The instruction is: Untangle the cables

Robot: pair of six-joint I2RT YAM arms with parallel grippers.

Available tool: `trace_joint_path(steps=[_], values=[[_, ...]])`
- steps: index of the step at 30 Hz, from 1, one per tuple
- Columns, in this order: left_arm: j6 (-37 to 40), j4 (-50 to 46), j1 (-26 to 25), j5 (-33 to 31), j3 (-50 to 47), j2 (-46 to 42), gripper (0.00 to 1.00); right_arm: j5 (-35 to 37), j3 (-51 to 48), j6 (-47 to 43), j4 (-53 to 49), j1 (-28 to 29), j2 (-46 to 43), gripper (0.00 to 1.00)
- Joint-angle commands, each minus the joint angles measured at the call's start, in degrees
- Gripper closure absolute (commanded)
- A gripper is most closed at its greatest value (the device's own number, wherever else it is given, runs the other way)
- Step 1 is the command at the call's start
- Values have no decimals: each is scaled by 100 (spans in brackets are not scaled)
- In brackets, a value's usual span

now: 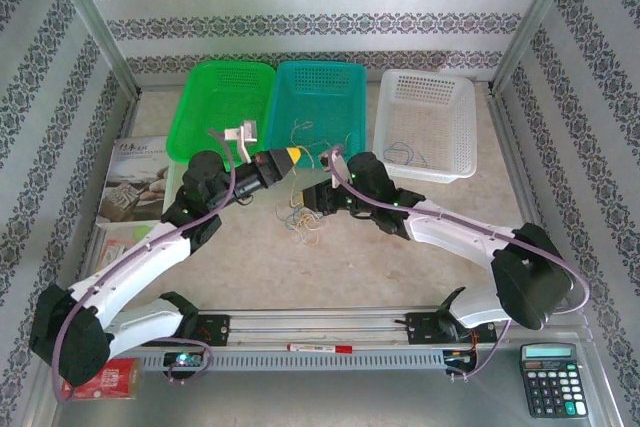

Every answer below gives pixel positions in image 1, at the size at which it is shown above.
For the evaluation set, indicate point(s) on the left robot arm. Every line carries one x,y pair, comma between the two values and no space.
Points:
135,262

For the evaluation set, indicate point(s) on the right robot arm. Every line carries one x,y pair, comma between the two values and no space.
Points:
450,237

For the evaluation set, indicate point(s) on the white plastic basket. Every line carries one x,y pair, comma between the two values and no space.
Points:
425,174

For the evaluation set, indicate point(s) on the teal plastic basket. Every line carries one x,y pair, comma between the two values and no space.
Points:
320,67

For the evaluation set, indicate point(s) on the green plastic basket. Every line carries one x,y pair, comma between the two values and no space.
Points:
225,67

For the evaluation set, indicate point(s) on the book with photo cover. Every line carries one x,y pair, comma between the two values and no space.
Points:
130,182

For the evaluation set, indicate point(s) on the small pale green object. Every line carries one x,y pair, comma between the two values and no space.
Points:
141,233

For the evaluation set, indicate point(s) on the red white marker pen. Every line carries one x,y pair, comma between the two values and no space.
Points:
320,347

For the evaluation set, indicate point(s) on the pink white small packet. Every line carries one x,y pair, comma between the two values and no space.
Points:
115,254

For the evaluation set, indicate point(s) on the small circuit board with LEDs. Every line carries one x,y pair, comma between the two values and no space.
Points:
184,360

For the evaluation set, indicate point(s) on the red flat packet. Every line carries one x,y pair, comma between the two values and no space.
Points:
110,379

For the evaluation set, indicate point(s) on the black desk calculator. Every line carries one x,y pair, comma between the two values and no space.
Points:
552,382

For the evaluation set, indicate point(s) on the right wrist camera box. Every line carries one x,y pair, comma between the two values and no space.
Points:
334,161

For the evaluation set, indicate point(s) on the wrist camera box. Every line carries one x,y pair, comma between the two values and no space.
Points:
247,133
334,161

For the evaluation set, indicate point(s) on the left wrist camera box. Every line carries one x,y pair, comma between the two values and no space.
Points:
247,133

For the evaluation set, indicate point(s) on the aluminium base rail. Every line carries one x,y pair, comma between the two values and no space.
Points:
320,324

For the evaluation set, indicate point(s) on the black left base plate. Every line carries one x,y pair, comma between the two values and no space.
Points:
215,329

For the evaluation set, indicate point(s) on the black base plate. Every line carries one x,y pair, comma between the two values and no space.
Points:
215,329
425,329

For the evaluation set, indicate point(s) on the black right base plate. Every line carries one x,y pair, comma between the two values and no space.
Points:
425,329

